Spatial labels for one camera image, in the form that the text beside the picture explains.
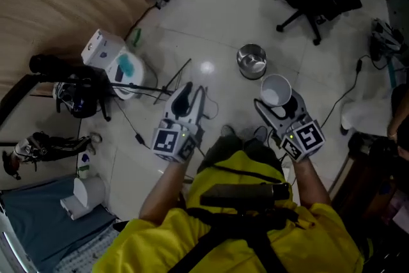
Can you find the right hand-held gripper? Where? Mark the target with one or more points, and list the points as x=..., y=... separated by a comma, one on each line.
x=308, y=137

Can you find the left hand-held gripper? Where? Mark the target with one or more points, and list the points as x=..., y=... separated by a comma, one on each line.
x=166, y=141

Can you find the white paper cup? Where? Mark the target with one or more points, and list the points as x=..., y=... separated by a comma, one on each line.
x=274, y=91

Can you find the round metal trash bin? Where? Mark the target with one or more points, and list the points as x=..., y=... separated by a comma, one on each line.
x=251, y=60

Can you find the person's left forearm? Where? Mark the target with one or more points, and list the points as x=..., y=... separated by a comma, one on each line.
x=163, y=191

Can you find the person's right forearm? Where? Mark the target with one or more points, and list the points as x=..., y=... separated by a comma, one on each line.
x=311, y=183

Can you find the folded black stand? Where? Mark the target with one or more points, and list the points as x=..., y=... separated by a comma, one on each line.
x=174, y=80

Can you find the person's right grey shoe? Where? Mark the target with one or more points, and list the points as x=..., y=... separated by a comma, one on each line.
x=261, y=133

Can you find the person's grey shoe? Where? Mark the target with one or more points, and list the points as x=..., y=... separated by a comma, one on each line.
x=228, y=130
x=261, y=133

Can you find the person's left grey shoe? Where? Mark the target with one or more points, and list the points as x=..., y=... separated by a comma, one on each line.
x=228, y=130

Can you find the dark trousers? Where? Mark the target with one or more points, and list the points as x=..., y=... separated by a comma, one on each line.
x=223, y=147

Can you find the white bucket with teal cloth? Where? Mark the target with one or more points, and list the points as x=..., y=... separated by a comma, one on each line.
x=131, y=73

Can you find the white cloth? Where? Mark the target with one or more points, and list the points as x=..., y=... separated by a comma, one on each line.
x=367, y=112

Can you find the green plastic item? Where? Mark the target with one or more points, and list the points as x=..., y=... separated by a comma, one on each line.
x=137, y=36

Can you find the black chest-mounted device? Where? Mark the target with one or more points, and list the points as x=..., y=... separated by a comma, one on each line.
x=243, y=195

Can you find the white cardboard box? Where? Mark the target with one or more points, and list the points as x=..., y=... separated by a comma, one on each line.
x=102, y=48

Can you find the pile of grey equipment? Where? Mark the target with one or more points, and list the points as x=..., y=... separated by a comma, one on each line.
x=386, y=38

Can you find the white cylindrical device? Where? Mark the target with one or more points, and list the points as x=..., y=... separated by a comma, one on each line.
x=84, y=196

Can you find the spare hand-held gripper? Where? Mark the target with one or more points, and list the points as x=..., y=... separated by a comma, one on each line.
x=48, y=147

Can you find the yellow shirt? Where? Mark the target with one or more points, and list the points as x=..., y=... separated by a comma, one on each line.
x=153, y=246

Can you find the grey-blue mat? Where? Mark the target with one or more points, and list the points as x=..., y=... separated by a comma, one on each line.
x=41, y=227

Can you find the black camera tripod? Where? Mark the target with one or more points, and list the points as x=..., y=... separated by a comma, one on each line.
x=80, y=83

